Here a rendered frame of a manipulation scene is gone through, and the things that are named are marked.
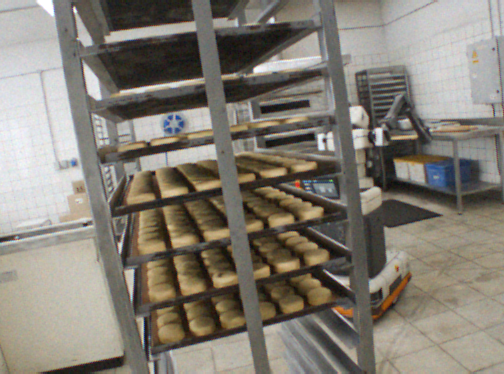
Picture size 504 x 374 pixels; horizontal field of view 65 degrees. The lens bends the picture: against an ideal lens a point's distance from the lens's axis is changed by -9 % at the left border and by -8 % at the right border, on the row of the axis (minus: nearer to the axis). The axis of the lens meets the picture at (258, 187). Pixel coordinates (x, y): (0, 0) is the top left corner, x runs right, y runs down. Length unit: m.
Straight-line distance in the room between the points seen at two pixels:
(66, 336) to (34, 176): 4.35
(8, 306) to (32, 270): 0.26
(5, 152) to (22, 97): 0.85
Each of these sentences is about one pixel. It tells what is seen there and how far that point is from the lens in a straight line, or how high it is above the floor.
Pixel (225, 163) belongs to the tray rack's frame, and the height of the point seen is 1.27.
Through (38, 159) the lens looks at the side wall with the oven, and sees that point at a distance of 6.77.
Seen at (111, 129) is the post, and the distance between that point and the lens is 1.33.
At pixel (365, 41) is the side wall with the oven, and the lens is 7.24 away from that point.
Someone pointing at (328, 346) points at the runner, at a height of 0.77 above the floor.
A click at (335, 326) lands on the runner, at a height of 0.86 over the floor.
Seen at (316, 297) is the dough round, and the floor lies 0.97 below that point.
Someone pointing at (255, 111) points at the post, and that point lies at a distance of 1.37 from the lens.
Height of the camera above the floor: 1.34
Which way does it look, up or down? 9 degrees down
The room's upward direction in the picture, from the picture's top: 9 degrees counter-clockwise
